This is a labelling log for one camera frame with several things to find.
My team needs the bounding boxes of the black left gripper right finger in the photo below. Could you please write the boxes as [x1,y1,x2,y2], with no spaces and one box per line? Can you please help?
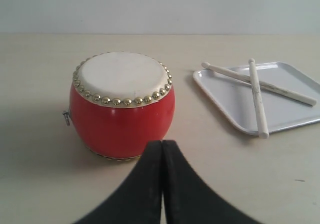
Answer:
[162,140,258,224]

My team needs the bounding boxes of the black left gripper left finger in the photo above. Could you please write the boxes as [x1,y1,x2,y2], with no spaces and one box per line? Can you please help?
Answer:
[76,140,162,224]

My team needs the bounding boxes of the white wooden drumstick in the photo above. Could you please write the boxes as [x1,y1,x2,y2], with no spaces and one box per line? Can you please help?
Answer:
[248,59,270,139]
[201,62,317,106]

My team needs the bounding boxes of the red small drum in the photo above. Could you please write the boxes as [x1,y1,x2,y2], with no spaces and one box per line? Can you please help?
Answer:
[63,51,175,160]

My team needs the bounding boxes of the white plastic tray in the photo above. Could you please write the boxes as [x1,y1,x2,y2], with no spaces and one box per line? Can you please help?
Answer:
[193,62,320,136]

